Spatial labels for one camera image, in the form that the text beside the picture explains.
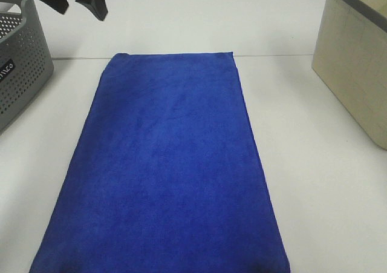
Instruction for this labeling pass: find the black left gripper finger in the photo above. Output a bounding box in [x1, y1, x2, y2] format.
[76, 0, 108, 21]
[40, 0, 69, 15]

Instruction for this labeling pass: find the blue microfibre towel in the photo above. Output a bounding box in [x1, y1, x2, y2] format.
[30, 53, 290, 272]

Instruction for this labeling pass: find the grey perforated plastic basket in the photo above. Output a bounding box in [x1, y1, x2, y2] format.
[1, 0, 54, 131]

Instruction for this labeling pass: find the beige storage bin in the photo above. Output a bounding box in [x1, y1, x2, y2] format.
[312, 0, 386, 148]

